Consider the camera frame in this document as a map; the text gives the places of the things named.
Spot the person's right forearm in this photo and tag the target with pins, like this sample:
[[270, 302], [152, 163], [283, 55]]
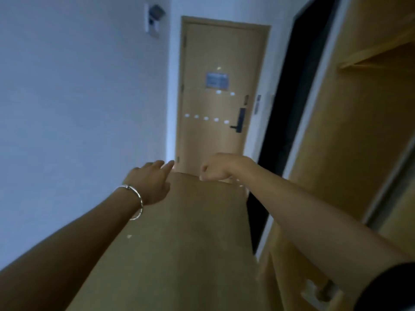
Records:
[[311, 223]]

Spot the wooden door frame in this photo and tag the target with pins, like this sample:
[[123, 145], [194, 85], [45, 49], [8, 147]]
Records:
[[223, 24]]

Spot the row of white door hooks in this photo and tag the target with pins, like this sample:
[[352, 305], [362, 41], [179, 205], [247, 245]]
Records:
[[207, 118]]

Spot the wooden door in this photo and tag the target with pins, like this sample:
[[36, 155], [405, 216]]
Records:
[[215, 97]]

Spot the person's right fingers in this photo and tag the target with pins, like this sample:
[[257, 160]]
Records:
[[206, 173]]

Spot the person's left thumb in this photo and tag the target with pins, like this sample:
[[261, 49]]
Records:
[[156, 163]]

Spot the black sleeve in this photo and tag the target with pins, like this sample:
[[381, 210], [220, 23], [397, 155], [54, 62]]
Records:
[[387, 288]]

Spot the blue notice sign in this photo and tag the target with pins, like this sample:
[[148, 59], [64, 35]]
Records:
[[217, 80]]

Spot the wooden wardrobe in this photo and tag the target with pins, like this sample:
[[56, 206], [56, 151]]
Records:
[[353, 142]]

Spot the person's right hand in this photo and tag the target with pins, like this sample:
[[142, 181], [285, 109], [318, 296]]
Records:
[[216, 166]]

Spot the person's left forearm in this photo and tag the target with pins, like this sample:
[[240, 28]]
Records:
[[61, 252]]

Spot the person's left hand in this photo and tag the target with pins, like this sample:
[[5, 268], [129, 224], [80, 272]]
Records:
[[149, 184]]

